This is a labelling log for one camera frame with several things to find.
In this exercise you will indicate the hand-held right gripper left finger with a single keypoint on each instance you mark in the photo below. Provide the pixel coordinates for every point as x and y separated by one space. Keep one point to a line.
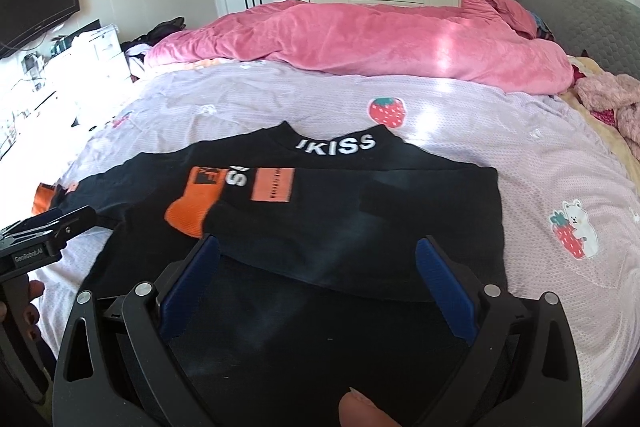
190 287

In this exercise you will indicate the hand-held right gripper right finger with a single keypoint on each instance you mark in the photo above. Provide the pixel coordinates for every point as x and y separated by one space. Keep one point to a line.
446 293

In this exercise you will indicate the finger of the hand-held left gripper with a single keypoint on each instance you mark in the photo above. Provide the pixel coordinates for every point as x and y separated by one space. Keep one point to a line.
67 224

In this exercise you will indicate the black sweater with orange cuffs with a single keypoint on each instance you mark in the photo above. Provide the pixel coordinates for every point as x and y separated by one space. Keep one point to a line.
320 227

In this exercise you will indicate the pile of dark clothes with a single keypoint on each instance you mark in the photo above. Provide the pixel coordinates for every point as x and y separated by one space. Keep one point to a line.
165 29

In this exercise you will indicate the person's left hand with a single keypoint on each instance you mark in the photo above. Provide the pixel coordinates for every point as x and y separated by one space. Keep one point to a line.
34 291

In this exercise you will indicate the person's right hand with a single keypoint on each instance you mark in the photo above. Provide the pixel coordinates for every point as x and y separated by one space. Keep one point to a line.
367 409

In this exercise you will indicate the lilac strawberry print bed sheet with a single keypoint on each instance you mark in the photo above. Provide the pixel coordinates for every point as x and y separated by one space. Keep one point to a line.
500 147

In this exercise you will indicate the white drawer cabinet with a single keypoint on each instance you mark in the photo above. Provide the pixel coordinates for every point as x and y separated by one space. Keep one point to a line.
107 49

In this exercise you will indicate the black flat television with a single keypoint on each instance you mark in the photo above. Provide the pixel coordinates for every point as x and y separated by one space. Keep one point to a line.
40 7

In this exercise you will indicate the pink fluffy garment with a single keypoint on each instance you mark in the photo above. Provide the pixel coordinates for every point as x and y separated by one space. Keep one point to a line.
612 97

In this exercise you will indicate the pink plush quilt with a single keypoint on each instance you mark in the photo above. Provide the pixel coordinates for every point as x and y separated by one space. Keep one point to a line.
350 37

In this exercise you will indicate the dark patterned cloth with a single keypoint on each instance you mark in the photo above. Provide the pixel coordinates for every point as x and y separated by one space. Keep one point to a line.
542 29

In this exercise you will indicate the grey quilted headboard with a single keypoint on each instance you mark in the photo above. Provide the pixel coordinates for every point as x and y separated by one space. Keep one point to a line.
585 17

